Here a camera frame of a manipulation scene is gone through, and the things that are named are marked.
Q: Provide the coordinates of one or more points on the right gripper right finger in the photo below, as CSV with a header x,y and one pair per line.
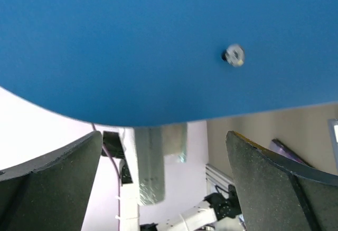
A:
x,y
276,193

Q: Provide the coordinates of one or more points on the purple Robinson Crusoe book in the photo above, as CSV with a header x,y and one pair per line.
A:
x,y
280,148

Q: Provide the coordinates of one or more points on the blue pink yellow bookshelf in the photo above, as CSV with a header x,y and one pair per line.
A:
x,y
151,62

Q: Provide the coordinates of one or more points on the aluminium mounting rail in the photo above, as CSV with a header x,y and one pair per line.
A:
x,y
217,181

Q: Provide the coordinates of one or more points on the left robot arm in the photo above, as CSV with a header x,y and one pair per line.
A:
x,y
209,214

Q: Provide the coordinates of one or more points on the pale green Gatsby book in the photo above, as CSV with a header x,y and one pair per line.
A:
x,y
153,144

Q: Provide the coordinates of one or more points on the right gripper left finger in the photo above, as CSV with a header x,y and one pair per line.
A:
x,y
51,192

